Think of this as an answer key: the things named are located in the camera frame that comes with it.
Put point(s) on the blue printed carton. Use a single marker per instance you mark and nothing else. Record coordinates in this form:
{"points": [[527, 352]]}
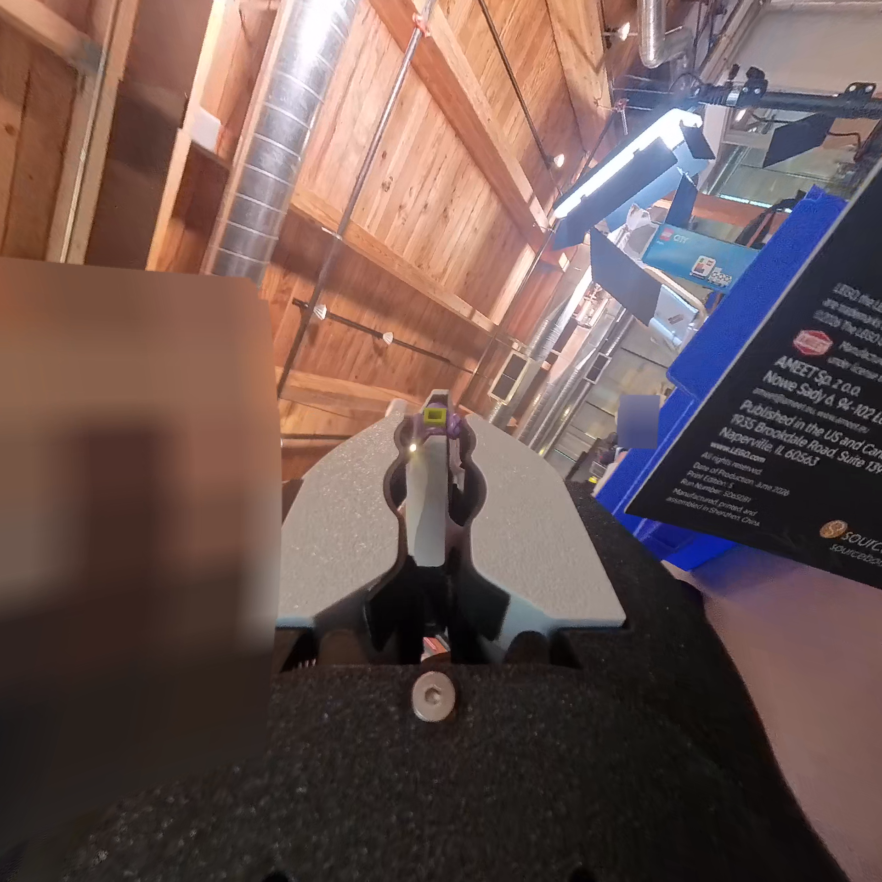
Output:
{"points": [[696, 255]]}

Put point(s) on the black desk lamp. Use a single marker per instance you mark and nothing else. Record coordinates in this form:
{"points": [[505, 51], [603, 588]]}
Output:
{"points": [[620, 186]]}

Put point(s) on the grey desk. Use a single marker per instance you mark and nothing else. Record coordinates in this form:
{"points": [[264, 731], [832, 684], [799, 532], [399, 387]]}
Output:
{"points": [[800, 717]]}

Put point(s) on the purple flower brick piece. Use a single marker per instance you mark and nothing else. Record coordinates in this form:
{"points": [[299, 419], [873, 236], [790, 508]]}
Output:
{"points": [[454, 432]]}

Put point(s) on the silver ceiling air duct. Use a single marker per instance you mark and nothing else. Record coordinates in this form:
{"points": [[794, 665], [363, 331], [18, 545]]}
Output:
{"points": [[276, 124]]}

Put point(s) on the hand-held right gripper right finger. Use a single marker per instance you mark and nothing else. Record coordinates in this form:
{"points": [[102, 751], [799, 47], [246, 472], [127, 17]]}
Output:
{"points": [[538, 545]]}

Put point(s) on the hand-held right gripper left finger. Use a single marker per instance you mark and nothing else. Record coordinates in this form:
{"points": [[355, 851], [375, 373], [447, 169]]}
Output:
{"points": [[331, 545]]}

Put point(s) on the lime cube brick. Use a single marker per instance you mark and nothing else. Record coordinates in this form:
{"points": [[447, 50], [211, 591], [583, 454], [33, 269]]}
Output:
{"points": [[438, 409]]}

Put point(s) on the instruction booklet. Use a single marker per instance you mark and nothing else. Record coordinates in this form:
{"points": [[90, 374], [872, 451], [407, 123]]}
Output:
{"points": [[786, 400]]}

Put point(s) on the blue storage bin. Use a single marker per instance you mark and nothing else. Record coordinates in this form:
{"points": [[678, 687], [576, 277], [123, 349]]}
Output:
{"points": [[717, 359]]}

